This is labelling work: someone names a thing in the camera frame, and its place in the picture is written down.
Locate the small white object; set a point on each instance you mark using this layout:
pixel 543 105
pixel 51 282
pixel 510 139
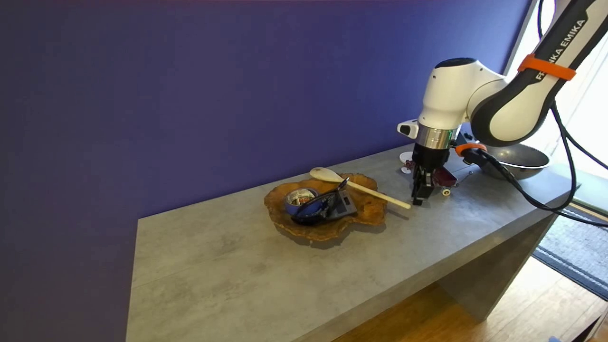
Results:
pixel 406 170

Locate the metal bowl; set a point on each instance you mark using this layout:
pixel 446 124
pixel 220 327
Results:
pixel 526 158

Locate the gray concrete-look cabinet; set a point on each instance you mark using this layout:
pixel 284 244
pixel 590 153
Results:
pixel 495 278

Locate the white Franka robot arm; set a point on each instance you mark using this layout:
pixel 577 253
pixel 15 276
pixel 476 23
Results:
pixel 453 96

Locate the small white cup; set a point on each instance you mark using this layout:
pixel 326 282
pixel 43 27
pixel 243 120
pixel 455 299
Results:
pixel 298 198

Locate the blue and black object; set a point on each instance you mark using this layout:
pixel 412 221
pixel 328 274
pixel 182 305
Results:
pixel 320 210

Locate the wooden tray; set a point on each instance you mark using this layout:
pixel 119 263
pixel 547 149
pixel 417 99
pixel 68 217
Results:
pixel 317 230

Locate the gray rug with blue border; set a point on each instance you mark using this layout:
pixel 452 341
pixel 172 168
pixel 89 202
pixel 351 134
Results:
pixel 573 244

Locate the wooden spoon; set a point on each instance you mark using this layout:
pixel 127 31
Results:
pixel 326 173

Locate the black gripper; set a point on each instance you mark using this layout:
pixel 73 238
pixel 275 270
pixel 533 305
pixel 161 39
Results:
pixel 431 158

